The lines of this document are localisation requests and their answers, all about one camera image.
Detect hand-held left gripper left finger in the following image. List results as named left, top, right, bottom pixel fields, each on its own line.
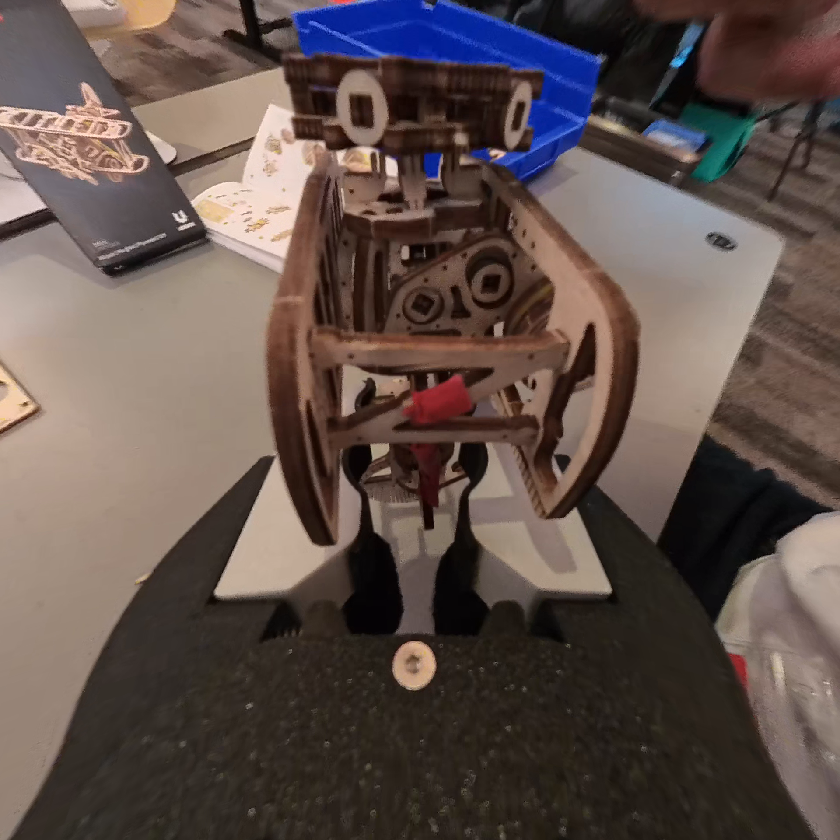
left=214, top=459, right=378, bottom=602

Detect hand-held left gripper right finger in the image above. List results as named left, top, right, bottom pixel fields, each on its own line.
left=458, top=453, right=614, bottom=630

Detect wooden biplane model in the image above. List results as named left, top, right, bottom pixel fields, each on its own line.
left=266, top=147, right=641, bottom=547

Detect wooden radial engine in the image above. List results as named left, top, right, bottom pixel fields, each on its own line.
left=282, top=52, right=546, bottom=153

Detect person's right forearm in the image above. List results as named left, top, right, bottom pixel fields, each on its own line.
left=633, top=0, right=840, bottom=102

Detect person's dark trousers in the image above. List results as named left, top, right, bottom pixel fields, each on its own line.
left=656, top=433, right=834, bottom=621

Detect wooden sheet with round holes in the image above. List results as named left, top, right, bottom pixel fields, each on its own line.
left=0, top=363, right=42, bottom=435

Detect instruction booklet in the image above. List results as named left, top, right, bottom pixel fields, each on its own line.
left=192, top=104, right=342, bottom=274

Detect black model kit box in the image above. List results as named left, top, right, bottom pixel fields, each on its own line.
left=0, top=0, right=207, bottom=277

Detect green container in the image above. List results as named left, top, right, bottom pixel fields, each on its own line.
left=679, top=98, right=762, bottom=185

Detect blue plastic bin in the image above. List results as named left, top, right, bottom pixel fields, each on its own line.
left=292, top=0, right=603, bottom=181

